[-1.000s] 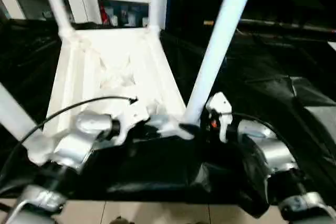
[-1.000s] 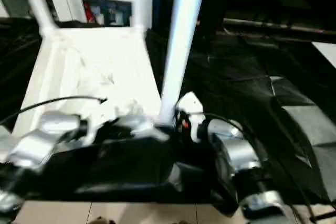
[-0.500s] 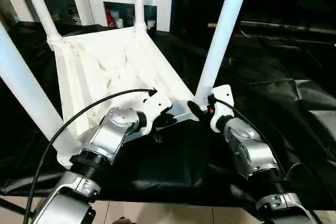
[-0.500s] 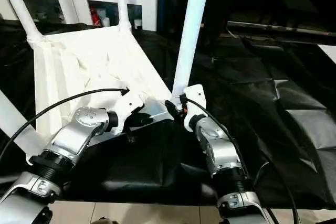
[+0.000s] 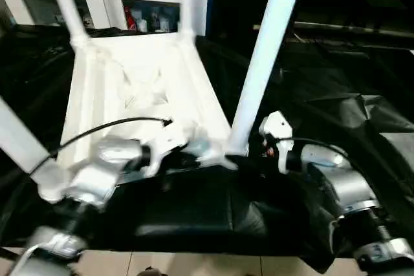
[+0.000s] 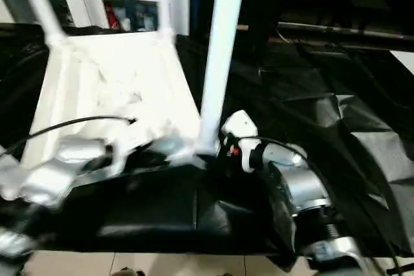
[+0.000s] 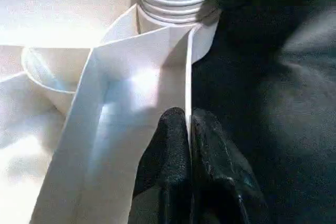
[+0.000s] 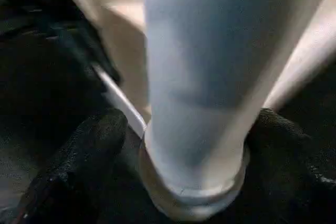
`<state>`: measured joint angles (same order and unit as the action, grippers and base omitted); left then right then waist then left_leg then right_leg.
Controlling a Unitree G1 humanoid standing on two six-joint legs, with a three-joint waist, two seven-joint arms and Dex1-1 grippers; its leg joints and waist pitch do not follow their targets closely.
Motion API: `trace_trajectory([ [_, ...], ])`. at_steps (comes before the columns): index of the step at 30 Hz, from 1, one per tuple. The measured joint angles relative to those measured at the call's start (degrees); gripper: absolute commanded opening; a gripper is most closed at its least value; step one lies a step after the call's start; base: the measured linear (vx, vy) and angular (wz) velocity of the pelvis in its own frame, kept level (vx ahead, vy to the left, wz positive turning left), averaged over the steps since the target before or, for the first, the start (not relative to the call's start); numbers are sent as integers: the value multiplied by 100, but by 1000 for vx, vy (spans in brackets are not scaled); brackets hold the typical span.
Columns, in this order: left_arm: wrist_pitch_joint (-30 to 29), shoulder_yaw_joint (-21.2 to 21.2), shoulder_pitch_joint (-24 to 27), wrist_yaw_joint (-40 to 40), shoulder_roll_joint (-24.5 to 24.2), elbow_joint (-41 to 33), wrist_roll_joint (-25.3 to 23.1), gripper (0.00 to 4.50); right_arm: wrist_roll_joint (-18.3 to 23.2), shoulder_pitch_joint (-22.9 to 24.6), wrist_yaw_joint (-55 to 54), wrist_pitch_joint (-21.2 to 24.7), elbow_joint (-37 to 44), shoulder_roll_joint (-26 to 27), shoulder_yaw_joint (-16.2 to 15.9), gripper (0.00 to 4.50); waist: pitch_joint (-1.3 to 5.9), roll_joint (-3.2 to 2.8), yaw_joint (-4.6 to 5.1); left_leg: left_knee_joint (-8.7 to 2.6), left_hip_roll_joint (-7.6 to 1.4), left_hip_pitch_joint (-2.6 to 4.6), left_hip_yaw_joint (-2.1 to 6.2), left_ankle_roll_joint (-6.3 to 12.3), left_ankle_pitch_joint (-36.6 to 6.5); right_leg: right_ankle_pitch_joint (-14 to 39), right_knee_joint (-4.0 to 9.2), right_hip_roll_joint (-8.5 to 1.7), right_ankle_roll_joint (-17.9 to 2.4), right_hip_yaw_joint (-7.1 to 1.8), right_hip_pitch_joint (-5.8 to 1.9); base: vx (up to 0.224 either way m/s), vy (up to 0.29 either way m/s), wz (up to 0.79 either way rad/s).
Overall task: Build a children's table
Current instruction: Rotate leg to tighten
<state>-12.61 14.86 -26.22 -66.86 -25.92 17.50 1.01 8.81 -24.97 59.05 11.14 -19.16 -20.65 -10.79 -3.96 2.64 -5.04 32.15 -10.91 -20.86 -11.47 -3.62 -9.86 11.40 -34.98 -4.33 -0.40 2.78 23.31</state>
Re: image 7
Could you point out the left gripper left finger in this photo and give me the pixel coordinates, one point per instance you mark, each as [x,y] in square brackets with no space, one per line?
[165,171]

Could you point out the white plastic table top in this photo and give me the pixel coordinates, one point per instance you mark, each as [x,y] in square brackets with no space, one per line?
[52,24]

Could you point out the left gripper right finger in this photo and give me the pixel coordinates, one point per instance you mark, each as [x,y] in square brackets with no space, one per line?
[220,182]

